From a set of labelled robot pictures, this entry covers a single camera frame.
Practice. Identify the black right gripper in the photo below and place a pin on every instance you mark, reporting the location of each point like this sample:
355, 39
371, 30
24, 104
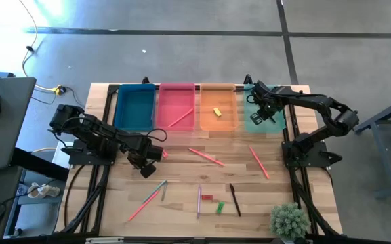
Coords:
269, 100

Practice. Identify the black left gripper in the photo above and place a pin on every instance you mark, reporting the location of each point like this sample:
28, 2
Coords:
146, 152

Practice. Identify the black pen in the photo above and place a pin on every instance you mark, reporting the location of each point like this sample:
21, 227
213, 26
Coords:
235, 200
272, 119

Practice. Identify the pink eraser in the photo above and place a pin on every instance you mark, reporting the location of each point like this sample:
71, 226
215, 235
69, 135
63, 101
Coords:
165, 155

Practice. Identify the teal marker pen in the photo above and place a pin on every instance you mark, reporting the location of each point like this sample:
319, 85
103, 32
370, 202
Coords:
154, 192

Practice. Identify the yellow eraser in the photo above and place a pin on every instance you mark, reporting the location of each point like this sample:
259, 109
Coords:
217, 112

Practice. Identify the pink pencil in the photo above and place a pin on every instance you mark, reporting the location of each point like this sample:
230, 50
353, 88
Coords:
206, 157
144, 205
259, 162
180, 118

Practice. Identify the purple translucent pen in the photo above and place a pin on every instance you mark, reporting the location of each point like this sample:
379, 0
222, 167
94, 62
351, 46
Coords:
199, 203

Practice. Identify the red eraser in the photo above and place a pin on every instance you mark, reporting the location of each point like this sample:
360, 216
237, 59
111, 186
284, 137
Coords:
207, 197

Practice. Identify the green eraser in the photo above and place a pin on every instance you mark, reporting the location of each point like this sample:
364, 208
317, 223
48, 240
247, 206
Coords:
220, 207

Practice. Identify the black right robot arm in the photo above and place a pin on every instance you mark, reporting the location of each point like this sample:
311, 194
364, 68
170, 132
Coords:
317, 101

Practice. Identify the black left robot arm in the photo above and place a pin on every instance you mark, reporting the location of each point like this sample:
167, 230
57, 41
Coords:
90, 128

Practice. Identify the teal plastic bin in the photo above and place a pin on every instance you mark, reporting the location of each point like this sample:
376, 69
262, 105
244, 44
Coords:
266, 128

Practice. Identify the orange plastic bin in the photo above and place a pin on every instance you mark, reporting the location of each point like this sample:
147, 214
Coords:
225, 118

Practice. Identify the blue plastic bin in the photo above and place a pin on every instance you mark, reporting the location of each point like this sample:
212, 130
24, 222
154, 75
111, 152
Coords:
134, 108

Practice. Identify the pink plastic bin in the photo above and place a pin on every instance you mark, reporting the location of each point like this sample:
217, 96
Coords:
171, 101

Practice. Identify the white box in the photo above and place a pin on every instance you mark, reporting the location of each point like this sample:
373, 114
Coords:
59, 156

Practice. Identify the black support bar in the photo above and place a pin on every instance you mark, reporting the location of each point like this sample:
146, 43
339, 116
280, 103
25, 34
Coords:
39, 164

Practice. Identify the yellow power plug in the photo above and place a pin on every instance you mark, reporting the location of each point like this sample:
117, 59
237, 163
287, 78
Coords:
58, 90

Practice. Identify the small artificial green plant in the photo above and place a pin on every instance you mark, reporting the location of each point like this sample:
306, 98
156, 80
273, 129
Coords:
290, 222

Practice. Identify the beige figurine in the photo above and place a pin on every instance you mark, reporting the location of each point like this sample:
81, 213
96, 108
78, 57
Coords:
42, 190

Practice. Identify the blue-grey metal table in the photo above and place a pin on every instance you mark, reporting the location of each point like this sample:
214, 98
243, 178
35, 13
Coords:
385, 159

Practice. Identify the black desk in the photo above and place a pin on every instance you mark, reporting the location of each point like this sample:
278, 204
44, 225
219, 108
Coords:
9, 118

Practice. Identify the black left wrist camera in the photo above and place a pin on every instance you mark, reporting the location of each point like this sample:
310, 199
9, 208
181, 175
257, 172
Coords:
148, 171

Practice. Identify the black aluminium table frame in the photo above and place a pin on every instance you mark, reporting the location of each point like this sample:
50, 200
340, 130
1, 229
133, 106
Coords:
95, 189

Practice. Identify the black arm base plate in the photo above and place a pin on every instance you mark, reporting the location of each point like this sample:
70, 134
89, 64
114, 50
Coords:
317, 159
80, 157

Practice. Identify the silver metal bracket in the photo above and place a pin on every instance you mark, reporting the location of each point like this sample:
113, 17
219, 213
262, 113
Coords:
103, 240
281, 241

